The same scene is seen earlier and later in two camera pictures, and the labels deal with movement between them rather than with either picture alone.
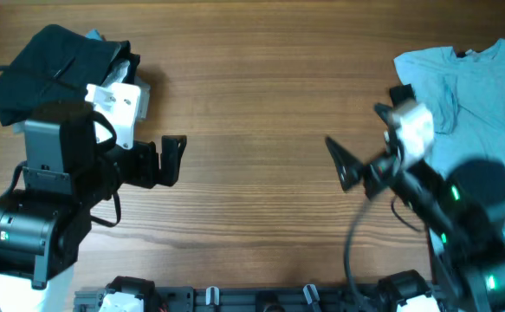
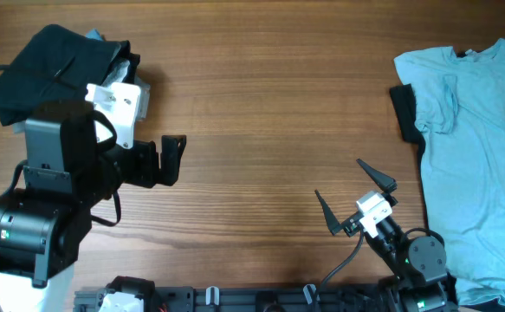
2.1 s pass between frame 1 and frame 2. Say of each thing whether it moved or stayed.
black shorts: stayed
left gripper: stayed
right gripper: moved
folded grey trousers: stayed
